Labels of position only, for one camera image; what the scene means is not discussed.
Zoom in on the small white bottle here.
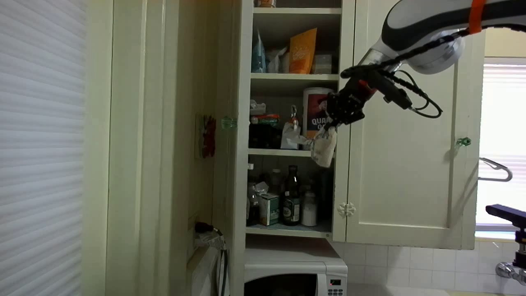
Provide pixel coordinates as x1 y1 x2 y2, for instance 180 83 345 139
300 188 318 229

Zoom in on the orange bag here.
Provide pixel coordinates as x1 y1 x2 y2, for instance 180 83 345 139
285 27 318 76

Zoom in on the grey wire hanger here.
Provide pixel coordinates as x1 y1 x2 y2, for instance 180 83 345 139
476 157 514 185

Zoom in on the white window blind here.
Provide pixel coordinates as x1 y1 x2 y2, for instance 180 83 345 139
481 57 526 228
0 0 87 296

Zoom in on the plain white packet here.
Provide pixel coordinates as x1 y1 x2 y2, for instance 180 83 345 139
266 47 290 75

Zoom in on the white oats canister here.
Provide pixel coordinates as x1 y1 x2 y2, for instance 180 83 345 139
300 86 333 141

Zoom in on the black box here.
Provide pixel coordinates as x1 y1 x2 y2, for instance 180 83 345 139
248 122 284 152

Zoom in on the blue packet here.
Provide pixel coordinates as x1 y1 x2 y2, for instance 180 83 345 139
251 32 269 75

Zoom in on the small black device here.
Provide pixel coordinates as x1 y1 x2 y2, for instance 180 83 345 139
193 221 223 236

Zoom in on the orange strap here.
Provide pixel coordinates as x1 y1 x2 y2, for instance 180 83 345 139
466 0 488 35

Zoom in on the chrome faucet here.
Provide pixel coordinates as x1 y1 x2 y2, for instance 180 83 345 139
494 261 526 287

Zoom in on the red orange flat box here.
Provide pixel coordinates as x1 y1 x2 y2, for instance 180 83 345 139
249 113 282 127

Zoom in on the closed white cabinet door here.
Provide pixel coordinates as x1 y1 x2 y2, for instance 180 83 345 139
331 0 486 252

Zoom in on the red hanging item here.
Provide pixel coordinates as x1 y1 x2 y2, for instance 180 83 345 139
198 114 216 162

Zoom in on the white tub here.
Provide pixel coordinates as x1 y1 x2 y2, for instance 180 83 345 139
312 53 333 76

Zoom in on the white microwave oven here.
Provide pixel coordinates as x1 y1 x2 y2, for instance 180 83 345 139
243 249 350 296

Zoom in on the white plastic bag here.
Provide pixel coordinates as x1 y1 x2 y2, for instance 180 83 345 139
279 104 302 152

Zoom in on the black power cable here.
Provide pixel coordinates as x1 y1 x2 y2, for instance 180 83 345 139
218 246 230 296

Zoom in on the brown jar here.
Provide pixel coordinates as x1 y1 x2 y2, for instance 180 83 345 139
266 169 284 196

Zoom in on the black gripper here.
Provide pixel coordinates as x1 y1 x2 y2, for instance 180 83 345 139
320 78 381 136

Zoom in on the white kitchen cabinet with shelves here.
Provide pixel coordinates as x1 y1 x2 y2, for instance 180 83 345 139
236 0 358 247

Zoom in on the white panel door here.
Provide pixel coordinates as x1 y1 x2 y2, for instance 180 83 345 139
0 0 185 296

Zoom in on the green and white box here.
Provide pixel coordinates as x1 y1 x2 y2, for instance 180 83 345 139
258 193 281 228

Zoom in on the crumpled foil bag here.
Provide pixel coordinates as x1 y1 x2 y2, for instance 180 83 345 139
246 180 271 221

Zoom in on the small white pack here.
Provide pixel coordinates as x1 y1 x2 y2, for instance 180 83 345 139
249 98 267 116

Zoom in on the clear plastic bag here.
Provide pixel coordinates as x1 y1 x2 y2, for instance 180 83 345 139
187 229 228 296

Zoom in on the open white cabinet door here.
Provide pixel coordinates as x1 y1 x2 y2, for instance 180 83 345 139
213 0 246 244

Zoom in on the dark glass bottle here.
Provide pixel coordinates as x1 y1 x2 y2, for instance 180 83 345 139
281 164 302 228

